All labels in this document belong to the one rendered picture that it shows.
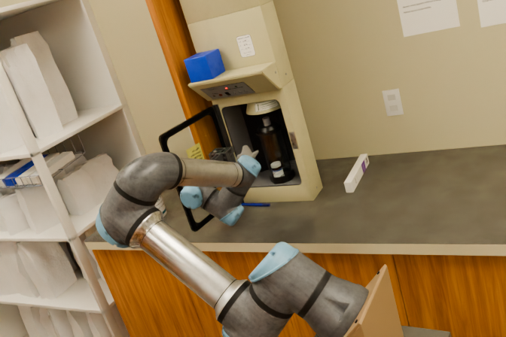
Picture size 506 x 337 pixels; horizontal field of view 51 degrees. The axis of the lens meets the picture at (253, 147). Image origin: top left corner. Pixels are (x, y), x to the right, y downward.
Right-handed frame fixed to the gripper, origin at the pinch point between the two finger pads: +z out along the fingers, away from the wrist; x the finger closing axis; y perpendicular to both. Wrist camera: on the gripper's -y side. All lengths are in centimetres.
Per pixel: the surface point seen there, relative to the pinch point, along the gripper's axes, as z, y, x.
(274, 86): 14.0, 18.7, -13.4
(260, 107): 20.2, 9.6, -1.5
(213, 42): 19.1, 38.0, 8.7
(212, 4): 20, 51, 4
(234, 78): 7.4, 26.0, -2.6
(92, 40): 62, 46, 108
